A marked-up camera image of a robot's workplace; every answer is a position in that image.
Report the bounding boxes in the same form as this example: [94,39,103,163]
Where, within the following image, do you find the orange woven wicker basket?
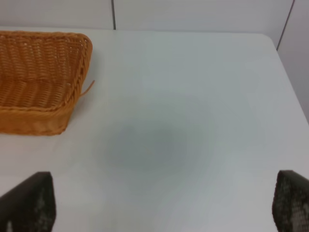
[0,31,93,136]

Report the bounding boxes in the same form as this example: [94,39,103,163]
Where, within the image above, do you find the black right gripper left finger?
[0,172,56,232]

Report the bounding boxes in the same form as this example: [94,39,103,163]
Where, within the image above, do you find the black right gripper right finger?
[272,170,309,232]

